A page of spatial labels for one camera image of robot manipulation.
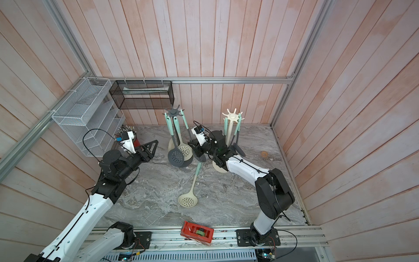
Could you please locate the black mesh wall basket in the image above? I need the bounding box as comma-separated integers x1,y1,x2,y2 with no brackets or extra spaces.
110,80,175,110

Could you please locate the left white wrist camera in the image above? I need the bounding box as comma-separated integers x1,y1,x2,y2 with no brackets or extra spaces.
116,131,136,153

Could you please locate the red pencil cup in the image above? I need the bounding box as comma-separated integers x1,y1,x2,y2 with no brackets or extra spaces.
116,125,141,149

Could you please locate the dark grey utensil rack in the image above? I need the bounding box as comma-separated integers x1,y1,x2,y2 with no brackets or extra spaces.
167,105,193,168

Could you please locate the cream utensil rack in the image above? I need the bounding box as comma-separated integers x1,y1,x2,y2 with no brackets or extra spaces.
223,109,249,178

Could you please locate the aluminium frame rail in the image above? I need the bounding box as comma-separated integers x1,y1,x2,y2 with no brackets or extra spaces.
105,76,294,84

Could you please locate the red tape dispenser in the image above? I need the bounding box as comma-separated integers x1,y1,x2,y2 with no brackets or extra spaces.
180,221,215,246

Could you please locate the white wire mesh shelf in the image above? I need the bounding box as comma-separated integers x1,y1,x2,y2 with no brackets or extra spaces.
52,78,125,158

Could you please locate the grey solid spoon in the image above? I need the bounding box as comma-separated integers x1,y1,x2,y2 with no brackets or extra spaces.
165,114,184,167

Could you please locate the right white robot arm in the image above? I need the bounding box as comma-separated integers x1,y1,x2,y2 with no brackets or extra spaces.
188,126,295,247

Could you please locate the cream skimmer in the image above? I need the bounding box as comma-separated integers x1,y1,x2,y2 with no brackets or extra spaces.
178,162,202,208
173,116,193,165
164,112,174,152

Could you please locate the small brown round coaster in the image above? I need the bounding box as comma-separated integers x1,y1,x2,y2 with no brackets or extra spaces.
260,151,269,158

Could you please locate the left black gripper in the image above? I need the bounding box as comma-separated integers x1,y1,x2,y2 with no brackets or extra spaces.
117,140,159,180

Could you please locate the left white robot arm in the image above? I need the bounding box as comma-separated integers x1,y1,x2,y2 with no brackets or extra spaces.
26,140,158,262

